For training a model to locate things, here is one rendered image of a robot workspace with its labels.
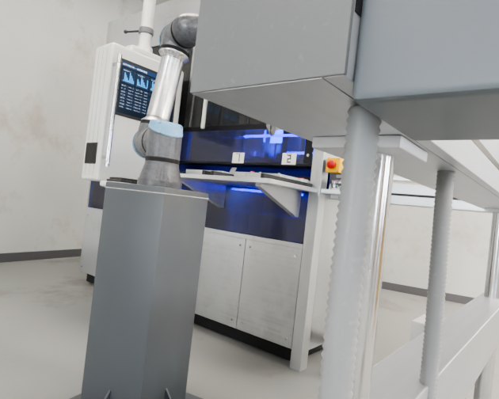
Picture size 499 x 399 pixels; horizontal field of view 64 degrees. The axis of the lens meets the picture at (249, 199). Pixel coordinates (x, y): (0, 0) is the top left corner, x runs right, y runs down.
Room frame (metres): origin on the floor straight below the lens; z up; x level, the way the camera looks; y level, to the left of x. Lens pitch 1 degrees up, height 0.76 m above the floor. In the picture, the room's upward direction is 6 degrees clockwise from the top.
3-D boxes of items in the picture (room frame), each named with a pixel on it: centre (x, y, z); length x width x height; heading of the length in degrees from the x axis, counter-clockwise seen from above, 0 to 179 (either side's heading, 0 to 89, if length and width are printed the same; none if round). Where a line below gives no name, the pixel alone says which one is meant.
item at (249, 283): (2.94, 0.17, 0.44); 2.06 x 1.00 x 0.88; 52
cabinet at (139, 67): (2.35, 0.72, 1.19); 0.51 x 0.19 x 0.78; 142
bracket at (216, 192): (2.15, 0.26, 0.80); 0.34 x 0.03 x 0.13; 142
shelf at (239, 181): (2.01, 0.05, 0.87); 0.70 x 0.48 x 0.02; 52
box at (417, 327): (0.94, -0.45, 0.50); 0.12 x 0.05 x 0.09; 142
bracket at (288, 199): (1.84, -0.13, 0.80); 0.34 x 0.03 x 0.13; 142
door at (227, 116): (2.37, 0.23, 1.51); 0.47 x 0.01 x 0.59; 52
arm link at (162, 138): (1.38, 0.32, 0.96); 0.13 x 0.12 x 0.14; 33
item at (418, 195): (1.83, -0.70, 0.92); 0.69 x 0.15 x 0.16; 52
